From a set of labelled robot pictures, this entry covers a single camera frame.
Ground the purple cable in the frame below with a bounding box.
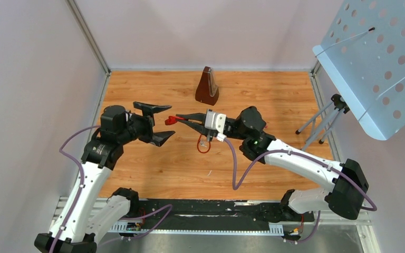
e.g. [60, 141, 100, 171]
[223, 138, 378, 212]
[48, 125, 102, 253]

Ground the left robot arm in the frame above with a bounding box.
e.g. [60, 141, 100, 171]
[34, 102, 174, 252]

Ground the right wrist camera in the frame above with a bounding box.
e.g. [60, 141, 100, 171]
[204, 109, 227, 142]

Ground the brown wooden metronome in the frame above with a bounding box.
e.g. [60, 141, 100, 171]
[195, 66, 219, 106]

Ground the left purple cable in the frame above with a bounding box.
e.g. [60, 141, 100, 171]
[48, 125, 102, 253]

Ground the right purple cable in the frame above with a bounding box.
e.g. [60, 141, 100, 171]
[223, 138, 378, 212]

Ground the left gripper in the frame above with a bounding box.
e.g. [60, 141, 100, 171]
[117, 102, 175, 146]

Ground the red cable lock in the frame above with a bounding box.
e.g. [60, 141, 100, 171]
[165, 115, 187, 125]
[197, 134, 211, 154]

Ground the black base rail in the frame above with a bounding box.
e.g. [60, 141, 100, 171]
[125, 199, 315, 229]

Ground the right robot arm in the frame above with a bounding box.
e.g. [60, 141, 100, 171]
[175, 106, 378, 220]

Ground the white cable duct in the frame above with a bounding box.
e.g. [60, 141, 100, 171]
[108, 220, 285, 236]

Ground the blue perforated metal stand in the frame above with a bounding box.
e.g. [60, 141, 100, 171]
[313, 1, 405, 141]

